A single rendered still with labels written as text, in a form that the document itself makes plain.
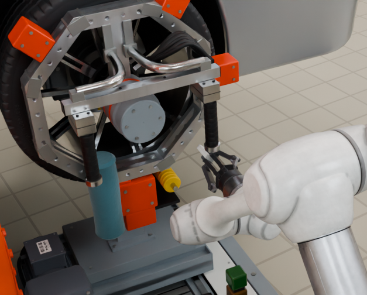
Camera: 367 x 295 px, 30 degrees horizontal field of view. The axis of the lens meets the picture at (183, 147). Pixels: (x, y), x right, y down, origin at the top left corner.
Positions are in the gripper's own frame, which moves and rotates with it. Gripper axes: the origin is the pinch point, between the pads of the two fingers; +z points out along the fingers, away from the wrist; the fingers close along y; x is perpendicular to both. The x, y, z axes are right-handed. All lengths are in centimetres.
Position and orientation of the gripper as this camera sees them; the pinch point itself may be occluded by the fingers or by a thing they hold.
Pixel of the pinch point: (205, 153)
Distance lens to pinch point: 208.6
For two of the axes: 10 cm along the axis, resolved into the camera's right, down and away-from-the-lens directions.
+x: -7.0, -4.2, -5.8
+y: 6.0, -7.8, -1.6
